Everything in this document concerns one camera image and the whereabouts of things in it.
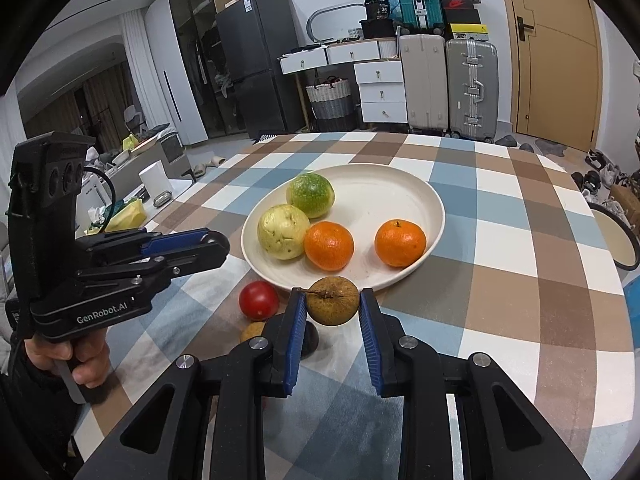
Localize rough brown round fruit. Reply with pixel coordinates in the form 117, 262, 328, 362
306, 276, 361, 327

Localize wicker basket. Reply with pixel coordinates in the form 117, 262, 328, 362
305, 75, 354, 120

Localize black storage box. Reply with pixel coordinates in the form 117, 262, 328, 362
360, 18, 401, 40

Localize cream round plate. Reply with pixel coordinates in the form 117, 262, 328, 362
241, 164, 446, 295

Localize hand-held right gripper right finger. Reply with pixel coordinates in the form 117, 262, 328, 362
358, 288, 594, 480

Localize large red tomato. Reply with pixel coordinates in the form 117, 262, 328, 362
238, 281, 280, 322

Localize white cabinet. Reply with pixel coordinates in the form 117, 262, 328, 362
146, 0, 209, 147

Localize wooden door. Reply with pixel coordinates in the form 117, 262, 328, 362
494, 0, 602, 152

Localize black round rim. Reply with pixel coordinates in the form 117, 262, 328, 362
584, 202, 640, 272

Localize black bag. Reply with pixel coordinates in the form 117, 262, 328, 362
363, 0, 394, 21

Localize silver suitcase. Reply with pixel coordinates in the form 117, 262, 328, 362
444, 38, 500, 144

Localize white drawer dresser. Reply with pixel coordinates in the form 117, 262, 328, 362
278, 38, 409, 125

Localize white paper towel roll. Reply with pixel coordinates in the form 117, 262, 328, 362
138, 159, 174, 202

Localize dark grey refrigerator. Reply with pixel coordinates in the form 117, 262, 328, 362
215, 0, 307, 140

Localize person's left hand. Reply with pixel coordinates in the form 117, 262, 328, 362
24, 328, 112, 401

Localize black cable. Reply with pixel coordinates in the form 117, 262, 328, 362
82, 164, 117, 222

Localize beige slippers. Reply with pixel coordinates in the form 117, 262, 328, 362
192, 156, 227, 179

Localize metal arch frame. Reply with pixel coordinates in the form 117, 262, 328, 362
305, 3, 366, 44

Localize yellow guava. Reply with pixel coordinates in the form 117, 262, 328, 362
257, 204, 311, 261

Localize person's left forearm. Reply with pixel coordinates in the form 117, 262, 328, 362
0, 332, 89, 480

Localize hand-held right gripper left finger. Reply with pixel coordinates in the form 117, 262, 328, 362
75, 292, 307, 480

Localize dark purple round fruit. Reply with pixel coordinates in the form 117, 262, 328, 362
300, 321, 320, 360

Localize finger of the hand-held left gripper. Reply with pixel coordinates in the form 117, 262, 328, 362
74, 232, 231, 289
84, 227, 214, 261

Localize yellow black shoe box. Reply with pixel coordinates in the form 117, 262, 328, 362
448, 23, 490, 42

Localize yellow packet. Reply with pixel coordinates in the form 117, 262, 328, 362
104, 199, 148, 232

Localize green guava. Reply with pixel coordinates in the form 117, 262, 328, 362
286, 172, 335, 220

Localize beige suitcase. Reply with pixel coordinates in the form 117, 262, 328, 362
398, 33, 448, 135

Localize glass door wardrobe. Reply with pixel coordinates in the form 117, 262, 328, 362
167, 0, 247, 137

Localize small cardboard box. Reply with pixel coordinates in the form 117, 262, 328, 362
609, 184, 640, 217

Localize smooth brown longan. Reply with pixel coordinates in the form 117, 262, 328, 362
240, 321, 269, 345

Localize scattered sneakers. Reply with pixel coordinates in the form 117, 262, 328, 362
571, 147, 640, 202

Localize grey slippers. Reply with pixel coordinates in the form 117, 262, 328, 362
494, 134, 569, 157

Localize orange mandarin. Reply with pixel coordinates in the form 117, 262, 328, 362
304, 221, 355, 272
375, 219, 428, 268

